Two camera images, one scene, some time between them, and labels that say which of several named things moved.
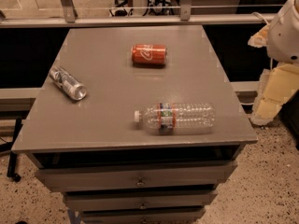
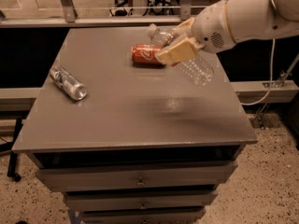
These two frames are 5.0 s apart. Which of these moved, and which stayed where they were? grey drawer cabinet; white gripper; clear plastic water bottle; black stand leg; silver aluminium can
Moved: white gripper; clear plastic water bottle
Stayed: grey drawer cabinet; silver aluminium can; black stand leg
